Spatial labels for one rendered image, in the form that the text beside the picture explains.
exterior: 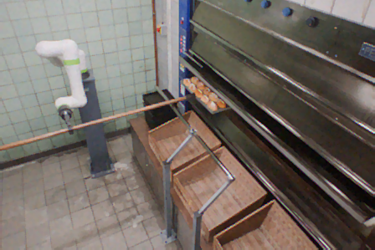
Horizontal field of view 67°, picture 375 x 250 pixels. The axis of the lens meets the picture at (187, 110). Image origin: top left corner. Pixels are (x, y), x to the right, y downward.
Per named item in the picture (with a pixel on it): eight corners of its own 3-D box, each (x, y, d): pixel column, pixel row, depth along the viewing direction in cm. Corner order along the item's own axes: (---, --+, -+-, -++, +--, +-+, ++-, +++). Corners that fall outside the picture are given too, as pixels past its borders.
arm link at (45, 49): (50, 53, 252) (31, 39, 200) (69, 52, 256) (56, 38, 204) (52, 68, 253) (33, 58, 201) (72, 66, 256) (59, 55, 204)
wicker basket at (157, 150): (192, 130, 298) (192, 109, 282) (220, 165, 257) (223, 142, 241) (147, 143, 280) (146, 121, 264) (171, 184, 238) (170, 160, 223)
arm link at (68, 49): (59, 38, 212) (56, 42, 202) (76, 37, 215) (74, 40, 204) (64, 62, 220) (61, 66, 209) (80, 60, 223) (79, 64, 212)
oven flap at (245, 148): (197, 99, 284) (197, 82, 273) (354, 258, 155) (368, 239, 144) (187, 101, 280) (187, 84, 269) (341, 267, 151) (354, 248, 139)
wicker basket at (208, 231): (221, 167, 255) (223, 145, 239) (262, 216, 214) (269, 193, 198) (172, 186, 236) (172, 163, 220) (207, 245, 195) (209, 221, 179)
